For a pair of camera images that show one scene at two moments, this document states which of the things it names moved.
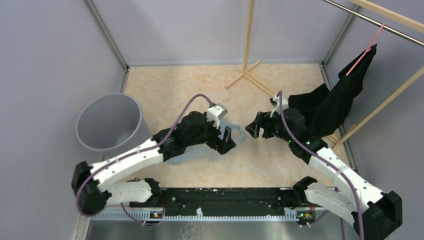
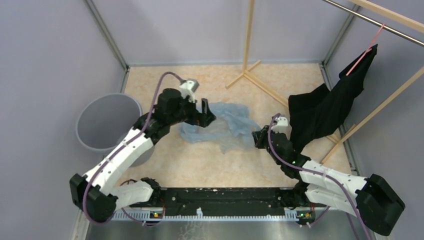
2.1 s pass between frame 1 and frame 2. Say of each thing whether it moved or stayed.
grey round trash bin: stayed
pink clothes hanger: stayed
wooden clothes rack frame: stayed
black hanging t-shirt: stayed
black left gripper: moved
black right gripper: moved
